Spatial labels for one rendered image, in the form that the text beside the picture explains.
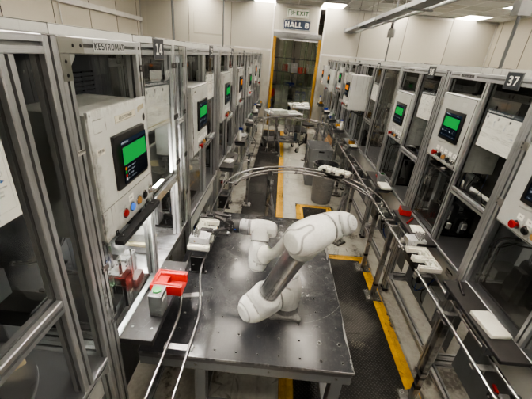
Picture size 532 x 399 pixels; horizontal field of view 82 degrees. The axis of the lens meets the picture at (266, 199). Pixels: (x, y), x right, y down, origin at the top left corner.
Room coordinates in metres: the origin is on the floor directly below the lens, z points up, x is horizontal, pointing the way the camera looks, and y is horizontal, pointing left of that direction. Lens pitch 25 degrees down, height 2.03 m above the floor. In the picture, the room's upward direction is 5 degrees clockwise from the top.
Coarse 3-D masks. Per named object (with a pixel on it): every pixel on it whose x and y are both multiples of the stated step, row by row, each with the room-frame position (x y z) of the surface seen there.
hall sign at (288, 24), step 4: (284, 20) 9.75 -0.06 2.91; (288, 20) 9.75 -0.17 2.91; (292, 20) 9.74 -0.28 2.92; (296, 20) 9.74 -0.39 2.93; (300, 20) 9.74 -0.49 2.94; (284, 24) 9.75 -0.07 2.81; (288, 24) 9.75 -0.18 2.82; (292, 24) 9.74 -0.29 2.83; (296, 24) 9.74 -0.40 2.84; (300, 24) 9.74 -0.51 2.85; (304, 24) 9.74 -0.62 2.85; (308, 24) 9.74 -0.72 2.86; (284, 28) 9.75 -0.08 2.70; (288, 28) 9.75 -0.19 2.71; (292, 28) 9.74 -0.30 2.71; (296, 28) 9.74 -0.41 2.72; (300, 28) 9.74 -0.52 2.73; (304, 28) 9.74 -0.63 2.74; (308, 28) 9.74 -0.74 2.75
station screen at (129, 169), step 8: (136, 136) 1.16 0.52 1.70; (120, 144) 1.03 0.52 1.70; (128, 144) 1.09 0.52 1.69; (144, 152) 1.22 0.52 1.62; (136, 160) 1.14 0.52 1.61; (144, 160) 1.21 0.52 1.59; (128, 168) 1.07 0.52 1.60; (136, 168) 1.13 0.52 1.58; (144, 168) 1.20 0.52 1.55; (128, 176) 1.06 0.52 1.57
